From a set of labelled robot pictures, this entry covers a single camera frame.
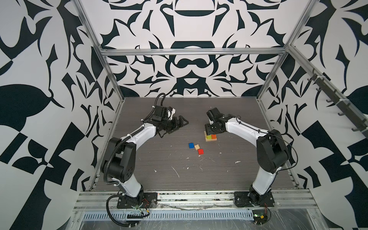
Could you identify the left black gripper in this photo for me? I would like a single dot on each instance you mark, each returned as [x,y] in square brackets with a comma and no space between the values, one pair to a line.
[176,125]

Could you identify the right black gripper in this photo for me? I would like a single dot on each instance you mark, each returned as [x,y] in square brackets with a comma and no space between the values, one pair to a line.
[207,129]

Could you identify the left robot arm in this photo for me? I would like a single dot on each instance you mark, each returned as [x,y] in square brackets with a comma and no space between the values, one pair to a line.
[119,160]

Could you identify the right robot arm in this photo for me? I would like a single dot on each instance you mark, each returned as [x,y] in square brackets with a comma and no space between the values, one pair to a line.
[272,155]

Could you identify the right circuit board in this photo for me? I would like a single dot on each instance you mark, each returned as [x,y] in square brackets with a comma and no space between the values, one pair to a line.
[261,217]

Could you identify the black hook rack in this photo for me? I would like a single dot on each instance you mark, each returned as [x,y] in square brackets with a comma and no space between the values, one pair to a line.
[346,106]

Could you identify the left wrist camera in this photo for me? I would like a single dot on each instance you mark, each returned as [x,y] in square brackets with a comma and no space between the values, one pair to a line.
[163,113]

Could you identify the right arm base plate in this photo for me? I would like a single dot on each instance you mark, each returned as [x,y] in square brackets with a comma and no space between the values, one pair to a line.
[253,199]

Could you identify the aluminium frame crossbar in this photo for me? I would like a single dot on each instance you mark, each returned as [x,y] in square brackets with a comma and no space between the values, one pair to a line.
[190,51]

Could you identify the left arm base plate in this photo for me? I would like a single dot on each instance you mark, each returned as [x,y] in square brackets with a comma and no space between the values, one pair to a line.
[143,200]

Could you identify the white slotted cable duct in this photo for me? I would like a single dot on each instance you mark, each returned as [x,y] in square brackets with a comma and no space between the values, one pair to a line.
[173,215]

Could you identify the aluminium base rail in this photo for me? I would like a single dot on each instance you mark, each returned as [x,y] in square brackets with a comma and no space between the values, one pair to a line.
[282,199]

